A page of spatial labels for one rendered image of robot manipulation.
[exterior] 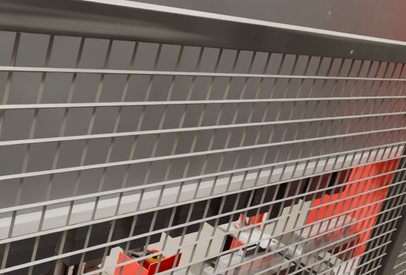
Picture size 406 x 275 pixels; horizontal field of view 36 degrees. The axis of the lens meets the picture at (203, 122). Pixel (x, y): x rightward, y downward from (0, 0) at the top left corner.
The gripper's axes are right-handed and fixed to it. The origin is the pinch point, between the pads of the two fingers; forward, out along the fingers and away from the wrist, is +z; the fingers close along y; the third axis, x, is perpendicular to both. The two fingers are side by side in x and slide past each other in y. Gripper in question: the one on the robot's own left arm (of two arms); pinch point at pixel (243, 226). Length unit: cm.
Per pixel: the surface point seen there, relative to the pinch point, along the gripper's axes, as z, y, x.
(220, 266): 10.6, -23.9, -6.4
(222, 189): -23, -76, -53
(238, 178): -25, -68, -52
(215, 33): -45, -164, -125
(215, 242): 40, 152, 144
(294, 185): -16.3, 2.3, -24.6
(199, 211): -14, -54, -25
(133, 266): 10.7, -35.6, 28.2
